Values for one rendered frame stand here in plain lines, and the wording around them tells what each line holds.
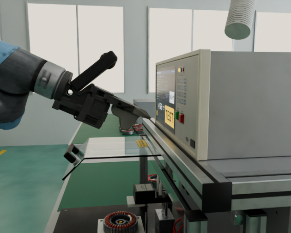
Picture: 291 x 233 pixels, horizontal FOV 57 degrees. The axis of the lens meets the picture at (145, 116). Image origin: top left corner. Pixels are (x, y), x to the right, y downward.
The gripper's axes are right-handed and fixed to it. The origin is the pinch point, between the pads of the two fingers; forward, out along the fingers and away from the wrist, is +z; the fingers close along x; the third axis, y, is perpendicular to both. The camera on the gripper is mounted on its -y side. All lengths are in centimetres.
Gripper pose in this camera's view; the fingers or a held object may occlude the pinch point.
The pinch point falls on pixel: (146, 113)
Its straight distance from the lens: 62.6
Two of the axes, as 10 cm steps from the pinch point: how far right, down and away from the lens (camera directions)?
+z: 9.0, 4.0, 1.9
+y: -4.2, 9.1, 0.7
